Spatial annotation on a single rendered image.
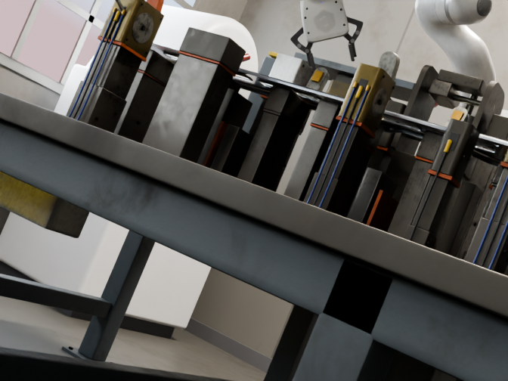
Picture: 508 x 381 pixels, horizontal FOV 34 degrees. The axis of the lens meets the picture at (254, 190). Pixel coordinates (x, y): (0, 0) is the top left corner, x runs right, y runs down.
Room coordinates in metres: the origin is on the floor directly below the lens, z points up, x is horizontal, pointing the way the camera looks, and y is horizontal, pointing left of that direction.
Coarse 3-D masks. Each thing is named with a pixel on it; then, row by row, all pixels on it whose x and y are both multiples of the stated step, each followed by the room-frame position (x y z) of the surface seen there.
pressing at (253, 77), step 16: (160, 48) 2.06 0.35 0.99; (240, 80) 2.10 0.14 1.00; (256, 80) 2.01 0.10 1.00; (272, 80) 1.88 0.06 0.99; (304, 96) 1.96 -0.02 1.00; (320, 96) 1.89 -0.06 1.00; (336, 96) 1.80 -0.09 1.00; (384, 128) 1.93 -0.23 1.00; (400, 128) 1.87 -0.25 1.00; (416, 128) 1.83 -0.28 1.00; (432, 128) 1.74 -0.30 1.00; (480, 144) 1.71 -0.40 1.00; (496, 144) 1.65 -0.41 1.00; (496, 160) 1.80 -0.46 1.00
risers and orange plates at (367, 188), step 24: (240, 96) 2.01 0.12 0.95; (216, 120) 1.99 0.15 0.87; (240, 120) 2.05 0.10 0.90; (216, 144) 1.97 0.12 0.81; (240, 144) 1.97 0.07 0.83; (216, 168) 1.95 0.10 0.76; (240, 168) 2.00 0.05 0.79; (360, 192) 1.76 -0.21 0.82; (384, 192) 1.74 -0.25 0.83; (480, 192) 1.73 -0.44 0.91; (360, 216) 1.75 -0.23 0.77; (384, 216) 1.79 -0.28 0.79; (456, 216) 1.70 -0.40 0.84; (456, 240) 1.71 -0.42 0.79
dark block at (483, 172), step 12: (492, 120) 1.90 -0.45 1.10; (504, 120) 1.89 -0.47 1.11; (492, 132) 1.90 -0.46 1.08; (504, 132) 1.88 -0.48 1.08; (480, 168) 1.90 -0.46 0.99; (492, 168) 1.89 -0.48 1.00; (480, 180) 1.89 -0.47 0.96; (480, 204) 1.90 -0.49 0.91; (480, 216) 1.93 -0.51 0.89; (468, 228) 1.89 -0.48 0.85; (468, 240) 1.91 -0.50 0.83
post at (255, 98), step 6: (264, 60) 2.38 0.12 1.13; (270, 60) 2.37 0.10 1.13; (264, 66) 2.37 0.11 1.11; (270, 66) 2.36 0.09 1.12; (264, 72) 2.37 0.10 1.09; (270, 72) 2.36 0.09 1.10; (252, 96) 2.37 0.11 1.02; (258, 96) 2.36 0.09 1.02; (252, 102) 2.37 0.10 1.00; (258, 102) 2.36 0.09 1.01; (252, 108) 2.36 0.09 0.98; (258, 108) 2.35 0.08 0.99; (252, 114) 2.36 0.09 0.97; (246, 120) 2.36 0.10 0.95; (252, 120) 2.35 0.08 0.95; (246, 126) 2.36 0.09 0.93
